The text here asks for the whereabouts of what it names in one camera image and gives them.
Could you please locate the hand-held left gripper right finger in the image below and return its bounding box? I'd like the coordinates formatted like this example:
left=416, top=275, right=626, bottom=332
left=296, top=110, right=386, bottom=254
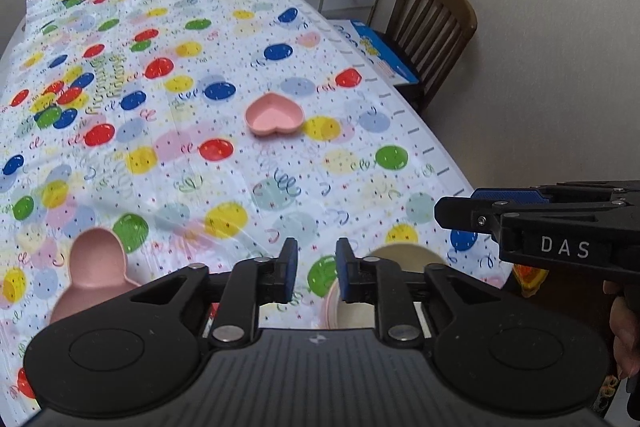
left=335, top=237, right=502, bottom=344

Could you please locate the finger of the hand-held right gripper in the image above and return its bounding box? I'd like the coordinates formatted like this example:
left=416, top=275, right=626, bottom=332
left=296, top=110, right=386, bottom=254
left=434, top=196, right=507, bottom=234
left=471, top=187, right=552, bottom=204

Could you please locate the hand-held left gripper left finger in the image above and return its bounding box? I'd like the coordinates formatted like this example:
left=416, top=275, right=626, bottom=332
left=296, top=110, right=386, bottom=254
left=131, top=238, right=300, bottom=349

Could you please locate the large pink bowl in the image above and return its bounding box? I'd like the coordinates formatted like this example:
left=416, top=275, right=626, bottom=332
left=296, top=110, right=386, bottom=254
left=320, top=279, right=347, bottom=329

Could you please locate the cream bowl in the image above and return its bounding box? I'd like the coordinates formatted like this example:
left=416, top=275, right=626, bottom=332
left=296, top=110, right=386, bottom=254
left=336, top=243, right=453, bottom=330

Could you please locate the pink heart-shaped bowl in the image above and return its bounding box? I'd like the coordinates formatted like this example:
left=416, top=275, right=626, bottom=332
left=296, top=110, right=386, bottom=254
left=244, top=92, right=306, bottom=139

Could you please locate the pink mouse-shaped plate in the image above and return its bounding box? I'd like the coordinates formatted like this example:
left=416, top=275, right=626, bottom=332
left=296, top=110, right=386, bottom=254
left=50, top=228, right=147, bottom=326

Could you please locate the person's right hand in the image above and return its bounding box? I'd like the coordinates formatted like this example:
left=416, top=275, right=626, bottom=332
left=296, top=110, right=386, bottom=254
left=602, top=279, right=640, bottom=379

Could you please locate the yellow orange toy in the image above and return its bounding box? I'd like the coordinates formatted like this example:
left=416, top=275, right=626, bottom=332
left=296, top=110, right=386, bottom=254
left=514, top=264, right=547, bottom=298

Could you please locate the balloon print tablecloth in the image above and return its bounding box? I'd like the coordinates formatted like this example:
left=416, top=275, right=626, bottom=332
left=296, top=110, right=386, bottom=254
left=0, top=0, right=512, bottom=414

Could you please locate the blue flat box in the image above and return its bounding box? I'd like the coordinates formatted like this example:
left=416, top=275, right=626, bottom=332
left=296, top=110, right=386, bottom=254
left=327, top=19, right=420, bottom=87

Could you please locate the brown wooden chair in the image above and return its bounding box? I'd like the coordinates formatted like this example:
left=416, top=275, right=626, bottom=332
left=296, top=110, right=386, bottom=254
left=385, top=0, right=479, bottom=116

